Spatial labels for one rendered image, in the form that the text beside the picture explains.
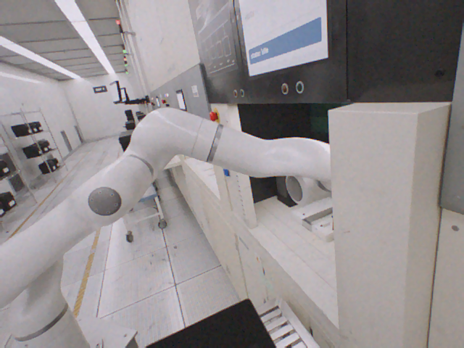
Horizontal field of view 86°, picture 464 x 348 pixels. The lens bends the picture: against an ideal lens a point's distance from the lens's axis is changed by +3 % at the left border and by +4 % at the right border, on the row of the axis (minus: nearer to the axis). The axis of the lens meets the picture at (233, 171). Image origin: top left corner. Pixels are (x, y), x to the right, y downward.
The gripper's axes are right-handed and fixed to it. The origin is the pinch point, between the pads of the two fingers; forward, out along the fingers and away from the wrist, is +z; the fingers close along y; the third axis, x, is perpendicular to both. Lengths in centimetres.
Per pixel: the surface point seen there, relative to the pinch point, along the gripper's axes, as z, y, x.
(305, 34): -30.0, 5.2, 30.0
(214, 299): -45, -100, -122
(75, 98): -314, -1371, 86
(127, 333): -82, -28, -46
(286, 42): -30.0, -0.3, 29.9
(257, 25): -30.2, -10.4, 35.4
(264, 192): -11, -60, -30
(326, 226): -6.3, -20.3, -31.2
